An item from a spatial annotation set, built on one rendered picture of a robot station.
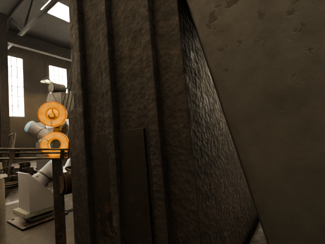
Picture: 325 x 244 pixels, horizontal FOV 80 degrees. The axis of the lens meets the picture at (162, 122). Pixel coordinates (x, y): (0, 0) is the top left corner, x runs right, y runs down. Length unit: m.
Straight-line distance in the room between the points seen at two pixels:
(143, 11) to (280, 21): 0.43
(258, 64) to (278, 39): 0.07
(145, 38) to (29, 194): 1.85
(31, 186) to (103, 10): 1.72
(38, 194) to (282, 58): 2.15
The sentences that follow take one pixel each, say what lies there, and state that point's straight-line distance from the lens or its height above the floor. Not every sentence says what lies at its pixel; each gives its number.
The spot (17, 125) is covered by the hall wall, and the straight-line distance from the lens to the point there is 13.69.
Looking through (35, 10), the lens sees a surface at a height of 7.60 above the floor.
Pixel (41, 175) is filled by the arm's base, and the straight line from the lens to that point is 2.36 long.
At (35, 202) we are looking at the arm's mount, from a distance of 2.26.
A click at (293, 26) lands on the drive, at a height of 0.91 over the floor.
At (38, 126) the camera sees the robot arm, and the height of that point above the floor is 0.85.
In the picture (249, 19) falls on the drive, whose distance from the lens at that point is 0.59.
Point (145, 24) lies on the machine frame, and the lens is 0.75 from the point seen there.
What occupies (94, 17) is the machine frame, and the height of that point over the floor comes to 1.26.
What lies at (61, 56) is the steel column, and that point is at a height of 5.01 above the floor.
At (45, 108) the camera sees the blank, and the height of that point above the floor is 0.92.
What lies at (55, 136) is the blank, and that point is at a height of 0.75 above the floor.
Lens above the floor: 0.69
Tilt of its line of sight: 4 degrees up
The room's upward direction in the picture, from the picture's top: 5 degrees counter-clockwise
